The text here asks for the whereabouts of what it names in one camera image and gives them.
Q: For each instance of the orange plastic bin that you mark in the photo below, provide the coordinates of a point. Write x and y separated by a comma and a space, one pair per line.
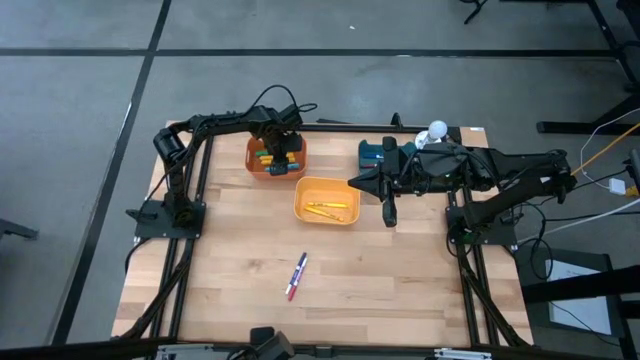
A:
255, 170

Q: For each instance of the white paper sheet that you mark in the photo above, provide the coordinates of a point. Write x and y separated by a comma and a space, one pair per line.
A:
580, 315

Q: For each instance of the black tripod leg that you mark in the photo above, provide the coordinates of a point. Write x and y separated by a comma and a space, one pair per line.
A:
475, 11

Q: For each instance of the grey furniture foot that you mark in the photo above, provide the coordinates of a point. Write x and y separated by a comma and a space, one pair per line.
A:
17, 229

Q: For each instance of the fat teal highlighter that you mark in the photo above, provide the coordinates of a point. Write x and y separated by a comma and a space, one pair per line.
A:
294, 166

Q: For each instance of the yellow plastic bin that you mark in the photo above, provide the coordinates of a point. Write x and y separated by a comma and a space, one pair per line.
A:
325, 190

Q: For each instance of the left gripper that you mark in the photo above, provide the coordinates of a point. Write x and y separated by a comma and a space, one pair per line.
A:
280, 135

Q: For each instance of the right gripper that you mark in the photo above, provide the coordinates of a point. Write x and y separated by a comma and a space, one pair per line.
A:
430, 170

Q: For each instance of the thin yellow highlighter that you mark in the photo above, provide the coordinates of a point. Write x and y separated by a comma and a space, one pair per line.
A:
327, 205
325, 213

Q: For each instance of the black desk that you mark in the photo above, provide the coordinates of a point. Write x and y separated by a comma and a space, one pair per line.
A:
575, 127

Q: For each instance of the fat green highlighter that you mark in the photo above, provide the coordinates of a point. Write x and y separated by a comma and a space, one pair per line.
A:
262, 153

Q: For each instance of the white power adapter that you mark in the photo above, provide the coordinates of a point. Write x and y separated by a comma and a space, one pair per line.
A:
617, 186

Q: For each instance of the black boxy device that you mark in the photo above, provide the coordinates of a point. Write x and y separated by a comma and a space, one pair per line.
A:
272, 345

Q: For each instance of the pink Expo marker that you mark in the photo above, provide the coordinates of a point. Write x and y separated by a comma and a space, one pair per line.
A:
291, 295

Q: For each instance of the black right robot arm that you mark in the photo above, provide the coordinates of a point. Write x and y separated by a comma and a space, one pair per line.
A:
520, 165

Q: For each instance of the teal plastic bin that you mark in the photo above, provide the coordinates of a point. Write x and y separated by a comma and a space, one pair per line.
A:
370, 147

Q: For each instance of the white bulb silver base lamp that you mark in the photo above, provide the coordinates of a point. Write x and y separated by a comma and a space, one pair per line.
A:
437, 129

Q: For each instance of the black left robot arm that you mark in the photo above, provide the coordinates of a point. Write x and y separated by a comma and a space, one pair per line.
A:
172, 150

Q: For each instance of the fat yellow Sharpie highlighter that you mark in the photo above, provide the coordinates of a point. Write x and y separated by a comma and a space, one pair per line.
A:
265, 162
265, 158

